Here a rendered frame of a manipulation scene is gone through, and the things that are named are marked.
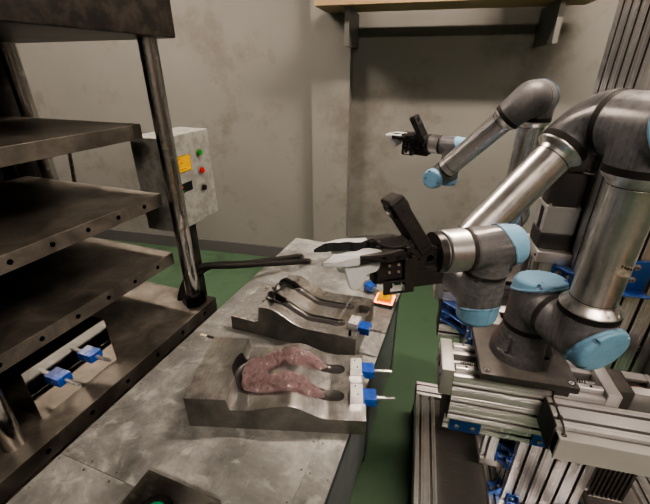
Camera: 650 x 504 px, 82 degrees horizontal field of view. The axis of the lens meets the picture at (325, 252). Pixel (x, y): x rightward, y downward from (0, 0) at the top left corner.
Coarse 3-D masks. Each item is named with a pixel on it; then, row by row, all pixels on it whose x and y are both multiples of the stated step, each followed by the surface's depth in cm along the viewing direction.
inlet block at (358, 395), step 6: (354, 384) 110; (360, 384) 110; (354, 390) 108; (360, 390) 108; (366, 390) 110; (372, 390) 110; (354, 396) 106; (360, 396) 106; (366, 396) 108; (372, 396) 108; (378, 396) 109; (384, 396) 109; (354, 402) 107; (360, 402) 107; (366, 402) 107; (372, 402) 107
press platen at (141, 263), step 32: (64, 256) 150; (96, 256) 150; (128, 256) 150; (160, 256) 150; (0, 288) 128; (32, 288) 128; (64, 288) 128; (96, 288) 128; (128, 288) 135; (0, 320) 112; (32, 320) 112; (64, 320) 114; (0, 352) 99; (32, 352) 106
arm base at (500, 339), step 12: (504, 324) 96; (492, 336) 101; (504, 336) 96; (516, 336) 93; (528, 336) 91; (540, 336) 91; (492, 348) 100; (504, 348) 97; (516, 348) 93; (528, 348) 92; (540, 348) 92; (552, 348) 94; (504, 360) 96; (516, 360) 94; (528, 360) 93; (540, 360) 92
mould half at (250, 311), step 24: (264, 288) 162; (288, 288) 148; (312, 288) 154; (240, 312) 146; (264, 312) 137; (288, 312) 137; (312, 312) 142; (336, 312) 142; (288, 336) 138; (312, 336) 134; (336, 336) 130; (360, 336) 134
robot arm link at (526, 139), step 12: (552, 84) 122; (552, 96) 118; (552, 108) 124; (528, 120) 126; (540, 120) 125; (516, 132) 133; (528, 132) 129; (540, 132) 128; (516, 144) 133; (528, 144) 130; (516, 156) 134; (528, 216) 145
